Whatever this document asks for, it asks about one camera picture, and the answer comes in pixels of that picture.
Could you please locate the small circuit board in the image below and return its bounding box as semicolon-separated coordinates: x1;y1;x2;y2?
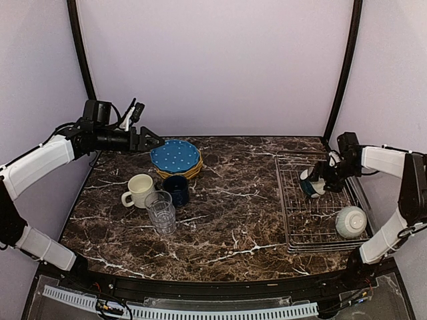
95;300;123;316

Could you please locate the white slotted cable duct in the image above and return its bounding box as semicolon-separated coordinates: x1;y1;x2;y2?
43;285;319;319

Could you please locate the clear acrylic tray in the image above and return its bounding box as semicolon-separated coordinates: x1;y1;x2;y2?
345;177;380;241

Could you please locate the cream white mug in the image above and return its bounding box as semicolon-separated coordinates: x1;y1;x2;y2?
121;174;155;209

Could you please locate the teal and white mug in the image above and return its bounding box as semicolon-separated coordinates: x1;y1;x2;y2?
299;167;326;199

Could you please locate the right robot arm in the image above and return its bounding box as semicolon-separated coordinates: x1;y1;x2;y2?
300;143;426;289

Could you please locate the clear glass cup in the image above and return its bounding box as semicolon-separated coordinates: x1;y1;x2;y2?
148;208;176;235
145;191;175;212

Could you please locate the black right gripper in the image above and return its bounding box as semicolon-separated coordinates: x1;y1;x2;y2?
308;159;362;192

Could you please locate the yellow polka dot plate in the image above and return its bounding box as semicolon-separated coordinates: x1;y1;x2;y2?
155;150;203;171
156;169;200;180

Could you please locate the black frame post left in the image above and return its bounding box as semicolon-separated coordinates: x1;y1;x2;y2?
66;0;97;99

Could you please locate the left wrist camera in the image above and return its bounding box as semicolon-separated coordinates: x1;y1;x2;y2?
82;97;146;131

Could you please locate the metal wire dish rack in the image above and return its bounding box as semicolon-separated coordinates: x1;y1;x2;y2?
275;151;369;253

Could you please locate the dark blue mug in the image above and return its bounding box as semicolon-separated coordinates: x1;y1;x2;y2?
162;175;189;207

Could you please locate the black frame post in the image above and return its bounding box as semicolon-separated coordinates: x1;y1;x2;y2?
322;0;363;148
66;0;97;99

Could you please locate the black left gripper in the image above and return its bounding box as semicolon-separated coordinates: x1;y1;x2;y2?
95;126;165;155

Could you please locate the black front rail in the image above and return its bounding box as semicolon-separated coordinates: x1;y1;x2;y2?
36;263;381;301

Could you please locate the black frame post right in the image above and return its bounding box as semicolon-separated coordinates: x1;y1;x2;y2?
322;0;363;148

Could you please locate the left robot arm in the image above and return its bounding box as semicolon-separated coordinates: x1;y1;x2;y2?
1;120;165;291

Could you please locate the pale green ribbed bowl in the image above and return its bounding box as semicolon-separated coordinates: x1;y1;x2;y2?
335;206;368;239

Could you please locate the blue polka dot plate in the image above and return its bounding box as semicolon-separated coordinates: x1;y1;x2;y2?
150;139;200;173

